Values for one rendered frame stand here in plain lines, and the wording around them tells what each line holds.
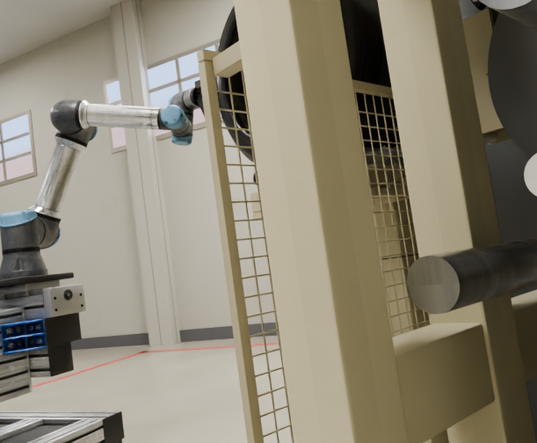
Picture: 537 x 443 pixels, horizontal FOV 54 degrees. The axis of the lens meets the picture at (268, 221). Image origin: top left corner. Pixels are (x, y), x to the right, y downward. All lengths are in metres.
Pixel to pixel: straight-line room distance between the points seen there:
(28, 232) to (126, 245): 4.07
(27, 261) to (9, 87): 5.80
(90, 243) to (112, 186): 0.70
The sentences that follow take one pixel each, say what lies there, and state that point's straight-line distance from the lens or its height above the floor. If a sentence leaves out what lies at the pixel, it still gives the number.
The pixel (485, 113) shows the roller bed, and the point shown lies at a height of 0.95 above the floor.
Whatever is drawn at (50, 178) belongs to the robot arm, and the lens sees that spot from 2.05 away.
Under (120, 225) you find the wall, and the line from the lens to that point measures 6.00.
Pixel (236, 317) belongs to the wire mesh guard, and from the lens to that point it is 0.81.
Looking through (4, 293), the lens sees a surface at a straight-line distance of 1.93.
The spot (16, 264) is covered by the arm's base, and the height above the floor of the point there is 0.77.
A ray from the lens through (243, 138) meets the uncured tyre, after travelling 1.52.
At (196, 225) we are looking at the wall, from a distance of 5.38.
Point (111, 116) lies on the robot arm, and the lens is 1.88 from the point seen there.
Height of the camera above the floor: 0.65
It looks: 5 degrees up
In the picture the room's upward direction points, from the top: 8 degrees counter-clockwise
